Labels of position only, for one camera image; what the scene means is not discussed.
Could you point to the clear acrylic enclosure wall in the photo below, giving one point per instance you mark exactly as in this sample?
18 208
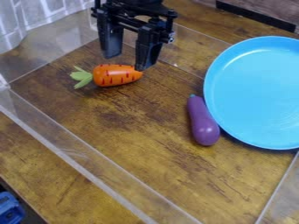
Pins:
105 155

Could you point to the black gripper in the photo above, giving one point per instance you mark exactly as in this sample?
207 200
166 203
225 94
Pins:
134 15

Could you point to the blue plastic plate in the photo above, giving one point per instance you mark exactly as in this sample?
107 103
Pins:
252 92

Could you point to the blue object at corner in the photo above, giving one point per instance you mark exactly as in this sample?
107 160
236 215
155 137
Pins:
11 210

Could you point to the white tiled cloth curtain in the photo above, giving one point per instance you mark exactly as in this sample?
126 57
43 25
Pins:
23 15

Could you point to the purple toy eggplant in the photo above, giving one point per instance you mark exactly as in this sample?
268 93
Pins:
205 128

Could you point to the dark wooden board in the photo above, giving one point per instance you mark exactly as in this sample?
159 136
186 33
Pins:
280 13

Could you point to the orange toy carrot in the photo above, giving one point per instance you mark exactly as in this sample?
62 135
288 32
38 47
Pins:
106 75

